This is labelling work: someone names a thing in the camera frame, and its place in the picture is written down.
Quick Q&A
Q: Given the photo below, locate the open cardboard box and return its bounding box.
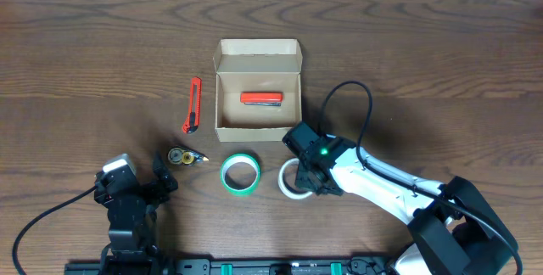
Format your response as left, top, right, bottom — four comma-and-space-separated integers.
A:
213, 39, 303, 142

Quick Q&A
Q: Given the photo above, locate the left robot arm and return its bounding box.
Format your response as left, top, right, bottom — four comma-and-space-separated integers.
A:
94, 154, 178, 275

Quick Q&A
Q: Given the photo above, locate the green tape roll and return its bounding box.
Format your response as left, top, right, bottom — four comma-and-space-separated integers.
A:
220, 153, 260, 197

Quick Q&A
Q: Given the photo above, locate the black cable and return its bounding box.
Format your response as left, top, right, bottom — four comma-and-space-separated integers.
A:
317, 80, 523, 275
11, 184, 99, 275

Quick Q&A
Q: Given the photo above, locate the correction tape dispenser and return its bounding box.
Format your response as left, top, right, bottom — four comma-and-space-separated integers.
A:
167, 146, 209, 166

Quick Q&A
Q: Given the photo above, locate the red utility knife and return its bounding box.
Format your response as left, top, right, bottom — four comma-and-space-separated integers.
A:
182, 76, 202, 133

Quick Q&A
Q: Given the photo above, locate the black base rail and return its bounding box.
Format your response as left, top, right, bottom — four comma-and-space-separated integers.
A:
64, 256, 396, 275

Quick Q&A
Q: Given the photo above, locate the right black cable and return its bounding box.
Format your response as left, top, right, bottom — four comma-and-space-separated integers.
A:
317, 80, 523, 275

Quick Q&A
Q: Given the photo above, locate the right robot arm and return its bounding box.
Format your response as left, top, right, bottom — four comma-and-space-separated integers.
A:
283, 132, 523, 274

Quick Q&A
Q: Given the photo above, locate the white tape roll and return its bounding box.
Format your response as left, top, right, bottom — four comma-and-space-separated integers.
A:
277, 158, 313, 200

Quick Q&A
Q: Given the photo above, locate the left black cable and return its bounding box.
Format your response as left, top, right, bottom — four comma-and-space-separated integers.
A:
11, 184, 99, 275

